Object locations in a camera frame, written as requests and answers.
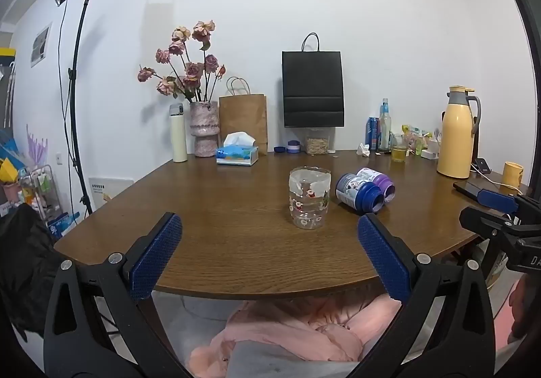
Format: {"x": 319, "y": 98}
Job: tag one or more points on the white thermos flask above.
{"x": 179, "y": 133}

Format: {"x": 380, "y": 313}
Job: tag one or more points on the dried pink roses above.
{"x": 190, "y": 65}

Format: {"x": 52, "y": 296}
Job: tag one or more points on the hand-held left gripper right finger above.
{"x": 383, "y": 259}

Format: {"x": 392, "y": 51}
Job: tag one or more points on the black paper bag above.
{"x": 312, "y": 90}

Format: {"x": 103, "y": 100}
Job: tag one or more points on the person's right hand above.
{"x": 519, "y": 310}

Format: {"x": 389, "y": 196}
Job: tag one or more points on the printed clear glass cup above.
{"x": 309, "y": 197}

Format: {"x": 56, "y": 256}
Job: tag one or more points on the brown paper bag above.
{"x": 244, "y": 121}

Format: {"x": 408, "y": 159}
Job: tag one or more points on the small blue-lid cream jar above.
{"x": 293, "y": 146}

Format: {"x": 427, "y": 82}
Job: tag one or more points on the black phone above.
{"x": 482, "y": 165}

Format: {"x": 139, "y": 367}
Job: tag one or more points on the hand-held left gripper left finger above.
{"x": 155, "y": 256}

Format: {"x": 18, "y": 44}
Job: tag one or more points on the glass of yellow liquid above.
{"x": 398, "y": 151}

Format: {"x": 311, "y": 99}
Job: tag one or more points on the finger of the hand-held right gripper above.
{"x": 486, "y": 220}
{"x": 498, "y": 199}

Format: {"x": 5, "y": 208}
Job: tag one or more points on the dark blue lid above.
{"x": 279, "y": 148}

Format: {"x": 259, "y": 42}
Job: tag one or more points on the purple plastic bottle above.
{"x": 380, "y": 182}

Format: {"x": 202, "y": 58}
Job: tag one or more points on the clear jar of oats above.
{"x": 317, "y": 144}

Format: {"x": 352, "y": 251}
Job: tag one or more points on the black light stand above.
{"x": 76, "y": 107}

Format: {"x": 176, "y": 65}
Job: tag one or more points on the blue tissue box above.
{"x": 236, "y": 155}

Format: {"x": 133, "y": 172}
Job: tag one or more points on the white charger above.
{"x": 429, "y": 154}

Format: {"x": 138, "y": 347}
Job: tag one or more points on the pink jacket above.
{"x": 291, "y": 331}

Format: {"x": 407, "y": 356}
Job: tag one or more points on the pink ceramic vase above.
{"x": 205, "y": 129}

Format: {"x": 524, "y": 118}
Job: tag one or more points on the black jacket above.
{"x": 25, "y": 268}

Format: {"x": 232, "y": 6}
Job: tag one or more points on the white board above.
{"x": 107, "y": 192}

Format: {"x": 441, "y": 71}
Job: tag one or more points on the yellow mug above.
{"x": 512, "y": 175}

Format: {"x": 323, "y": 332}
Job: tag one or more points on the dark blue plastic bottle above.
{"x": 358, "y": 191}

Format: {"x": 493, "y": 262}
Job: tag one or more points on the wall poster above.
{"x": 41, "y": 44}

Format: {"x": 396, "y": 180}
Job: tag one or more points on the crumpled white tissue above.
{"x": 363, "y": 149}

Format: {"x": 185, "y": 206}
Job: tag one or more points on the black smartphone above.
{"x": 467, "y": 187}

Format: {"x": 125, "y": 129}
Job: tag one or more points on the clear plastic water bottle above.
{"x": 384, "y": 128}

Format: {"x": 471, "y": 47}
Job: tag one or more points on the blue drink can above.
{"x": 373, "y": 132}

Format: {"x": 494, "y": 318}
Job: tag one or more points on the blue tissue pack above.
{"x": 61, "y": 223}

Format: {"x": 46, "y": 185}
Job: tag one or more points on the yellow thermos jug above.
{"x": 455, "y": 137}

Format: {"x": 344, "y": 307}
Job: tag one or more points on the pile of snack packets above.
{"x": 416, "y": 137}

